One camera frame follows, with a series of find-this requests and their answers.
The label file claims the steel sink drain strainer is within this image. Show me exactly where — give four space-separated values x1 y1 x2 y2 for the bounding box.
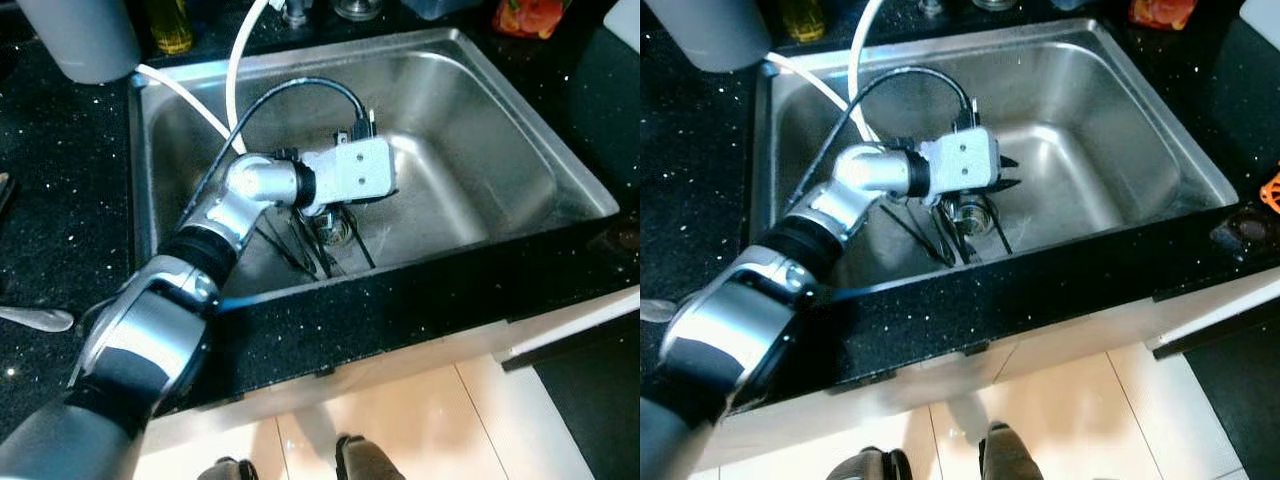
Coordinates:
315 205 356 248
945 195 993 241

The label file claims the stainless steel sink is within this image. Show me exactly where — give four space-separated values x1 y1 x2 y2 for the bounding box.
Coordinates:
128 27 621 301
750 18 1241 291

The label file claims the orange juice bottle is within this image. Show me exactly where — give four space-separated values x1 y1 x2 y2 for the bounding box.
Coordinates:
1128 0 1201 31
490 0 571 41

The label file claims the white cabinet edge trim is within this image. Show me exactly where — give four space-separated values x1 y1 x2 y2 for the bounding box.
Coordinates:
495 288 641 363
1145 265 1280 351

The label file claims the yellow oil bottle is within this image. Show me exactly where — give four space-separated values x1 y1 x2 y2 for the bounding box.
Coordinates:
775 0 831 44
140 0 196 56

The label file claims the white cutting board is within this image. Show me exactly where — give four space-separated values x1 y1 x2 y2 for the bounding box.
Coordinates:
1238 0 1280 53
603 0 641 53

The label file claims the grey robot left leg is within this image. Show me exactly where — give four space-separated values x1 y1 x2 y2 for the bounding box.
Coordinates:
200 457 256 480
830 447 911 480

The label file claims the grey thermos flask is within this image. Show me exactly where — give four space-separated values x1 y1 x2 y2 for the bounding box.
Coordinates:
640 0 773 73
15 0 143 86

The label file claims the black cabinet side panel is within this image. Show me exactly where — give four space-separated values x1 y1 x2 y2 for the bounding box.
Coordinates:
535 345 641 480
1185 320 1280 480

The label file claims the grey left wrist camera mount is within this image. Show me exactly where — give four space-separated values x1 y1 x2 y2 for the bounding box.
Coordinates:
918 105 1001 206
300 108 398 217

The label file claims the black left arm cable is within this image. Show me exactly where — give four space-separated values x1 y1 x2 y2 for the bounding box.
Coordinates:
800 65 976 201
185 77 376 221

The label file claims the white hose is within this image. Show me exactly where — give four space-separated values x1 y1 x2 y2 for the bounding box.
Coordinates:
765 0 886 141
133 0 276 156

